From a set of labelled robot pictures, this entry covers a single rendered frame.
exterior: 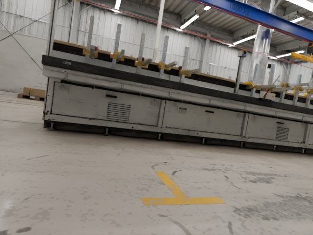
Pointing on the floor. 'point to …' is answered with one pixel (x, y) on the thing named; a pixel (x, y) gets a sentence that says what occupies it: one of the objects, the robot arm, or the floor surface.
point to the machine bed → (166, 111)
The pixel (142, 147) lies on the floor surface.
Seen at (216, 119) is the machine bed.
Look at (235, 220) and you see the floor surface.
